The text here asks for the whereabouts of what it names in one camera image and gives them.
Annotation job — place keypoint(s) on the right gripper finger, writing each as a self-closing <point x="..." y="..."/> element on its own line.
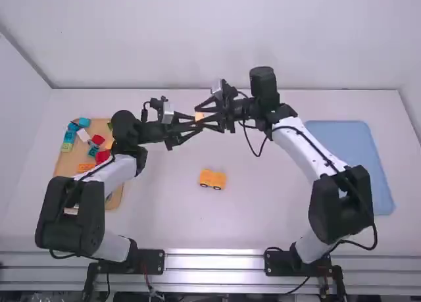
<point x="215" y="108"/>
<point x="217" y="126"/>

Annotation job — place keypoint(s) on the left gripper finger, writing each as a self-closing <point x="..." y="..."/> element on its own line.
<point x="184" y="116"/>
<point x="189" y="134"/>

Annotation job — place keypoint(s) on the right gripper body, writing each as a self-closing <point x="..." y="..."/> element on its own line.
<point x="230" y="114"/>

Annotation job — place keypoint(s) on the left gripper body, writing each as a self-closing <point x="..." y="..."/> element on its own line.
<point x="164" y="135"/>

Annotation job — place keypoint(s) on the yellow toy brick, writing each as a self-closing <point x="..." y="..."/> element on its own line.
<point x="199" y="116"/>

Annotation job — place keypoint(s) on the yellow toy car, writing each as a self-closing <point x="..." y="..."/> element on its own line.
<point x="213" y="179"/>

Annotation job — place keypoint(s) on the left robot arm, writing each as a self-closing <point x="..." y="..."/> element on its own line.
<point x="85" y="216"/>

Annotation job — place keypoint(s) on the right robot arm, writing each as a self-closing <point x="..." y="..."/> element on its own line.
<point x="296" y="140"/>

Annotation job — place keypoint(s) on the red toy brick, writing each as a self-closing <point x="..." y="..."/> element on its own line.
<point x="103" y="156"/>
<point x="97" y="140"/>

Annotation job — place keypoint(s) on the white toy brick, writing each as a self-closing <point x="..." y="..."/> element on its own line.
<point x="84" y="135"/>

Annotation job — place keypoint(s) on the orange toy brick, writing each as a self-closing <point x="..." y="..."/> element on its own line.
<point x="86" y="167"/>

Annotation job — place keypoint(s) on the tan tray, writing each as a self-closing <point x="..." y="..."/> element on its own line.
<point x="72" y="160"/>

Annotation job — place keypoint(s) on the blue mat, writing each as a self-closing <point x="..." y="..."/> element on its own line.
<point x="358" y="144"/>

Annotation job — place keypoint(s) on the silver rails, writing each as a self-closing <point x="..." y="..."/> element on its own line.
<point x="213" y="266"/>

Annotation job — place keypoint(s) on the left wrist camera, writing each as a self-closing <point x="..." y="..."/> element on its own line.
<point x="167" y="112"/>

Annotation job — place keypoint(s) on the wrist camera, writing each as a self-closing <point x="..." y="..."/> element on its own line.
<point x="167" y="112"/>
<point x="217" y="87"/>

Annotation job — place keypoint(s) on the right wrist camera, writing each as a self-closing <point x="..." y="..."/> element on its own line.
<point x="217" y="87"/>

